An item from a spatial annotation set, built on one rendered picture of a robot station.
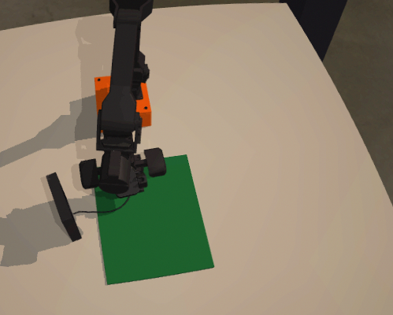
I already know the green circuit board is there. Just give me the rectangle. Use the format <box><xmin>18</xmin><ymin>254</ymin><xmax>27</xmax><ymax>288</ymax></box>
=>
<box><xmin>95</xmin><ymin>154</ymin><xmax>214</xmax><ymax>285</ymax></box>

